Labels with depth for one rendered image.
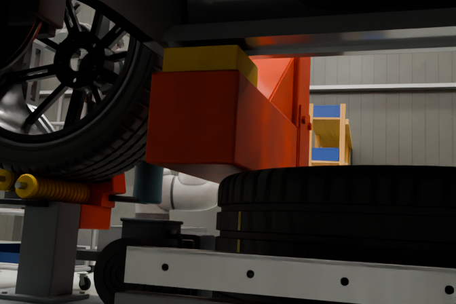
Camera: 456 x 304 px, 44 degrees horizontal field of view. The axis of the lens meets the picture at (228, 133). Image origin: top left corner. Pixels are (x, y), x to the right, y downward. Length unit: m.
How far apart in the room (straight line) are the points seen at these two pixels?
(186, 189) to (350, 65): 7.52
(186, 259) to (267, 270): 0.10
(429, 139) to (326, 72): 2.00
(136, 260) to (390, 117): 8.96
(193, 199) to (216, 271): 1.85
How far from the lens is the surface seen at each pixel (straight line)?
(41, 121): 1.76
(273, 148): 1.18
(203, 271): 0.66
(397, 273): 0.62
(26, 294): 1.49
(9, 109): 1.67
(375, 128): 9.54
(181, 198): 2.51
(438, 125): 9.56
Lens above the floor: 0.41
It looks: 10 degrees up
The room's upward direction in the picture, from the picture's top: 3 degrees clockwise
